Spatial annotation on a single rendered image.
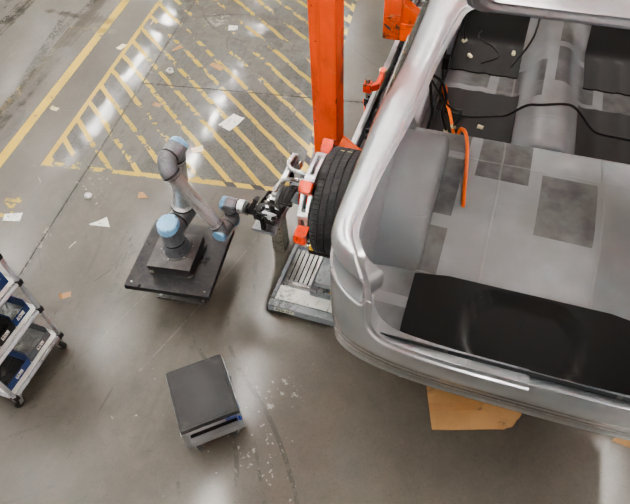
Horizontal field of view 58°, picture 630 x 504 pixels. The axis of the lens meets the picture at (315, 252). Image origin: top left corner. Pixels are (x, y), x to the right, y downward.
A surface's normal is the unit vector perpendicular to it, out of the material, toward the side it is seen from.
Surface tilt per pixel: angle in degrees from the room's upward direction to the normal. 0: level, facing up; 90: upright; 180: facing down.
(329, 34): 90
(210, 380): 0
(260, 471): 0
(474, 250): 22
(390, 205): 48
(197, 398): 0
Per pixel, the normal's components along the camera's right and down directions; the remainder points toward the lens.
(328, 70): -0.32, 0.75
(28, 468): -0.04, -0.62
